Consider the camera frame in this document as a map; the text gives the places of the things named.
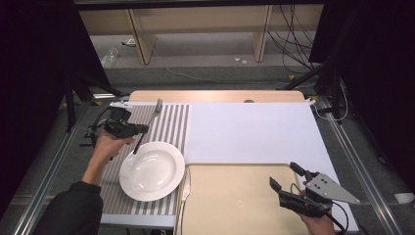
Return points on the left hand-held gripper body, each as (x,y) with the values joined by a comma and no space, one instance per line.
(120,125)

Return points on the white plate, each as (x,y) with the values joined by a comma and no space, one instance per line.
(151,171)

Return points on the grey striped placemat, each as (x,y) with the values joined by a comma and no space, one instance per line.
(169,120)

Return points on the black curtain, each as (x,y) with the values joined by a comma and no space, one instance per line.
(32,81)
(378,81)

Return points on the light wooden shelf unit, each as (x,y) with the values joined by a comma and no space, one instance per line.
(142,42)

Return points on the beige tray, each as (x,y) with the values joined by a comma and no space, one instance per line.
(238,199)

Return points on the clear plastic bag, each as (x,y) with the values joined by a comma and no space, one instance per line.
(109,58)

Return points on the person's right hand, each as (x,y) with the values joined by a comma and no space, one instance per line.
(318,225)

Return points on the black metal stand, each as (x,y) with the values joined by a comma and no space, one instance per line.
(69,107)
(336,98)

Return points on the metal floor rail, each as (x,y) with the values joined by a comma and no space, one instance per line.
(362,169)
(45,186)

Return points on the person's left hand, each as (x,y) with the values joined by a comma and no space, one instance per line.
(107,147)

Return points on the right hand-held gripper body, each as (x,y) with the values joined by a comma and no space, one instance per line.
(326,188)

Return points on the white tape strip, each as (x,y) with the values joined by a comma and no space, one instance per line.
(404,197)

